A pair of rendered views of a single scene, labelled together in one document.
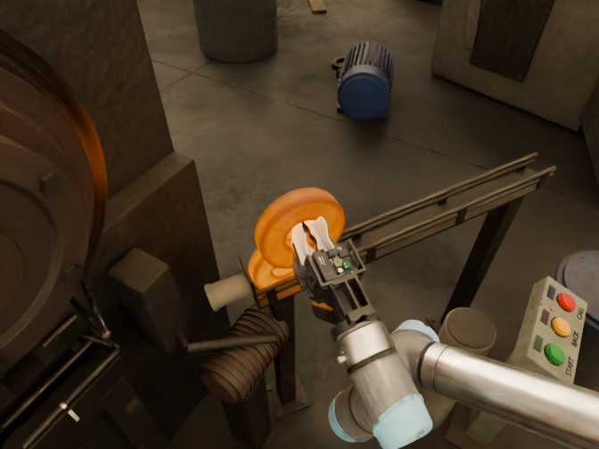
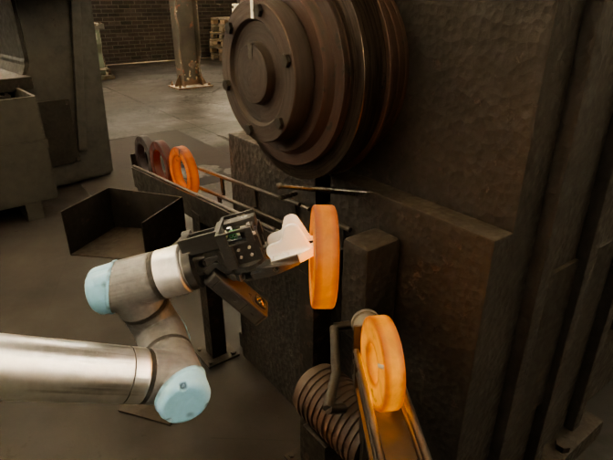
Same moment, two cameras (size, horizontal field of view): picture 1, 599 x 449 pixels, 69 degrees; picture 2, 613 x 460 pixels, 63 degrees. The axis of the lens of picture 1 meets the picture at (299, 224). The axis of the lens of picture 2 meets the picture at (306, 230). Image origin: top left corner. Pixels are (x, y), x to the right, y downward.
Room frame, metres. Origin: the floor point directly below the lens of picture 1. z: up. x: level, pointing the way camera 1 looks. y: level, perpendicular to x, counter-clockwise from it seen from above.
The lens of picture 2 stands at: (0.73, -0.62, 1.26)
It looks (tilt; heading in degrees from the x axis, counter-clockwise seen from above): 25 degrees down; 112
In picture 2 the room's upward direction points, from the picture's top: straight up
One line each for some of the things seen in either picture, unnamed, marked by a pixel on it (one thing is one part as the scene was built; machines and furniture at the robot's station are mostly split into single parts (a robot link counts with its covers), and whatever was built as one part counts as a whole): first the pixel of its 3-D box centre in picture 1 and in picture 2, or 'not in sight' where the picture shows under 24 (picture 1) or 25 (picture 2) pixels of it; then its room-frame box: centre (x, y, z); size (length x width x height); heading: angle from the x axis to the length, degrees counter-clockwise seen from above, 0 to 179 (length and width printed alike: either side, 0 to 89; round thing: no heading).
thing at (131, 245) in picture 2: not in sight; (140, 308); (-0.25, 0.41, 0.36); 0.26 x 0.20 x 0.72; 4
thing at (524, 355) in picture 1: (512, 384); not in sight; (0.50, -0.57, 0.31); 0.24 x 0.16 x 0.62; 149
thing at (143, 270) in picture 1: (151, 303); (369, 286); (0.51, 0.30, 0.68); 0.11 x 0.08 x 0.24; 59
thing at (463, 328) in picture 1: (445, 375); not in sight; (0.55, -0.41, 0.26); 0.12 x 0.12 x 0.52
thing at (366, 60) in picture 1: (366, 77); not in sight; (2.44, -0.40, 0.17); 0.57 x 0.31 x 0.34; 169
